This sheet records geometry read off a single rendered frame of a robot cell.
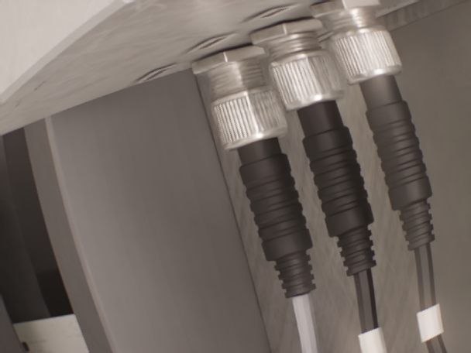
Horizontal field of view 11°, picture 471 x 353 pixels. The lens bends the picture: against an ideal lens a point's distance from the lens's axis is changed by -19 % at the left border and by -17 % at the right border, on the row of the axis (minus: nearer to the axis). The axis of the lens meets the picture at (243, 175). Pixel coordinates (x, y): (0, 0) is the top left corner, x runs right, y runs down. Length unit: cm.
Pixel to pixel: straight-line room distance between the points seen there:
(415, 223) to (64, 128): 18
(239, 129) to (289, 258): 3
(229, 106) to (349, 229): 5
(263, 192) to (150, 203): 10
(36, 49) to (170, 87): 23
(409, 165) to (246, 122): 7
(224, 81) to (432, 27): 6
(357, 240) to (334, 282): 10
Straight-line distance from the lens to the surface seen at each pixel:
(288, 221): 67
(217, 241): 77
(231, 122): 67
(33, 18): 55
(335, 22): 60
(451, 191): 66
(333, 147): 63
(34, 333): 162
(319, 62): 63
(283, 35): 63
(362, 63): 60
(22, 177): 172
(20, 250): 164
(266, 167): 67
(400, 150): 60
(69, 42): 53
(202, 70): 67
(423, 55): 65
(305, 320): 67
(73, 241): 76
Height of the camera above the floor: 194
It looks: 40 degrees down
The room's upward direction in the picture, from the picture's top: 6 degrees clockwise
